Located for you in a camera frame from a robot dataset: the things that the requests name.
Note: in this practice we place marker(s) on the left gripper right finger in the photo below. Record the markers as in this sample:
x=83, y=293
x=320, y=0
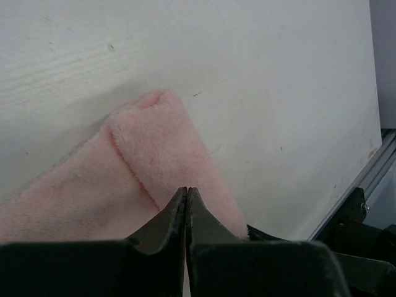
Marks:
x=220, y=264

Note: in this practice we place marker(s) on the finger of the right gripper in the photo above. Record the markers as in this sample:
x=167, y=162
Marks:
x=310, y=268

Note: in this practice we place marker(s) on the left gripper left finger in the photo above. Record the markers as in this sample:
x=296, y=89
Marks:
x=149, y=262

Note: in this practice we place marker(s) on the pink towel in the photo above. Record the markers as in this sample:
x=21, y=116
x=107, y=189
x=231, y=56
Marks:
x=121, y=178

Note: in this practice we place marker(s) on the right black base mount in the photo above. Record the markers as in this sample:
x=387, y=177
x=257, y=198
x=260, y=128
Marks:
x=350, y=235

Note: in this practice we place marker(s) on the aluminium front rail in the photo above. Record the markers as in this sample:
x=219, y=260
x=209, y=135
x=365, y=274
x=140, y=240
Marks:
x=369, y=178

